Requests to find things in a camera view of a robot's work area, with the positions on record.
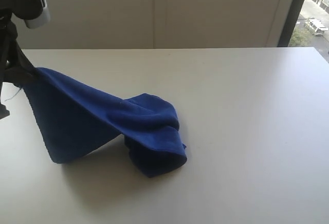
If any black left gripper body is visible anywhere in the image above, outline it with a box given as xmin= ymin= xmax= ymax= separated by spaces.
xmin=1 ymin=8 xmax=17 ymax=85

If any blue terry towel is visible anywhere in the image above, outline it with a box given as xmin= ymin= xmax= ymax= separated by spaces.
xmin=14 ymin=67 xmax=187 ymax=178

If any white vehicle outside window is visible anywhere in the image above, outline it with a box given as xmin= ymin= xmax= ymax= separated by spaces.
xmin=305 ymin=18 xmax=328 ymax=36

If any dark window frame post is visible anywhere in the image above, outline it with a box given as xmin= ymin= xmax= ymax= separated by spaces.
xmin=277 ymin=0 xmax=304 ymax=47

